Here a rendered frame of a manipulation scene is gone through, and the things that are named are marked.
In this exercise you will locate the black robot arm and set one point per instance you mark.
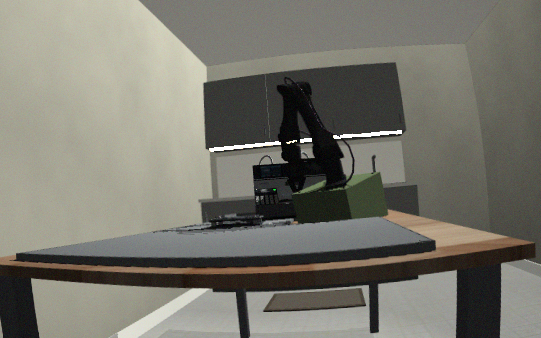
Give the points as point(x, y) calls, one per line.
point(325, 148)

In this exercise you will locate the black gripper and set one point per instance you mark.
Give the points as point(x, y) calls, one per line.
point(295, 176)

